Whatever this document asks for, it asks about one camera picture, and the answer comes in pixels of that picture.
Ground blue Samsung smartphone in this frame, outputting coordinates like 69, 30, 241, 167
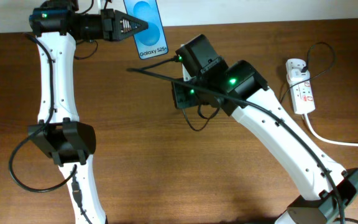
124, 0, 168, 60

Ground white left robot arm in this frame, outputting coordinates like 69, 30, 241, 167
28, 1, 149, 223

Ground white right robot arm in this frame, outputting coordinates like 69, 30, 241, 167
173, 57, 358, 224

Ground white charger adapter plug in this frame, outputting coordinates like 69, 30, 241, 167
287, 68, 310, 85

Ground white power strip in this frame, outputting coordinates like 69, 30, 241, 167
285, 58, 315, 114

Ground white power strip cord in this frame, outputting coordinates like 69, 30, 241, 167
301, 113, 358, 149

